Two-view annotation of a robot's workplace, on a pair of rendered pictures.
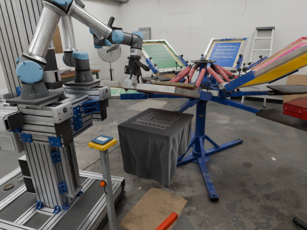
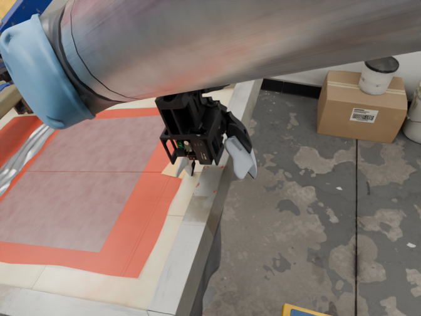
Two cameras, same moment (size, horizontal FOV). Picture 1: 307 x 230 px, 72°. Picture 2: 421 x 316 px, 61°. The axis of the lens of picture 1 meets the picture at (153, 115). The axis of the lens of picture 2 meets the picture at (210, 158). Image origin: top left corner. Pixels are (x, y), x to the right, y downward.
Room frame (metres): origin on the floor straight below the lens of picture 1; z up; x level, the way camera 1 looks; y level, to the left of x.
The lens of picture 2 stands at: (1.47, 0.49, 1.72)
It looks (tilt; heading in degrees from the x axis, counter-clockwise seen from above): 47 degrees down; 254
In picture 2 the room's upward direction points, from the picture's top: straight up
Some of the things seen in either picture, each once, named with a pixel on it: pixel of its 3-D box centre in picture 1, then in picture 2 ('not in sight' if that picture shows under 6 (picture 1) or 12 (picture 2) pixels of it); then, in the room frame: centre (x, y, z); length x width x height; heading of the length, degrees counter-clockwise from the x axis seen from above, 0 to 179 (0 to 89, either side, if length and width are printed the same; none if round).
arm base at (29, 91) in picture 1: (34, 88); not in sight; (1.24, 0.71, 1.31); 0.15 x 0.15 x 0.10
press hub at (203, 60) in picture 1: (200, 111); not in sight; (2.54, -0.61, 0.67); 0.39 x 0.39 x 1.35
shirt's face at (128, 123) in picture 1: (157, 119); not in sight; (1.59, -0.03, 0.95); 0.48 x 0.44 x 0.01; 149
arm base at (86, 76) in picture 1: (83, 75); not in sight; (1.71, 0.56, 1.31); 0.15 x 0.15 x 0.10
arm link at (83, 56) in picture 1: (81, 60); not in sight; (1.71, 0.56, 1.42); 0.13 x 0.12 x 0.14; 48
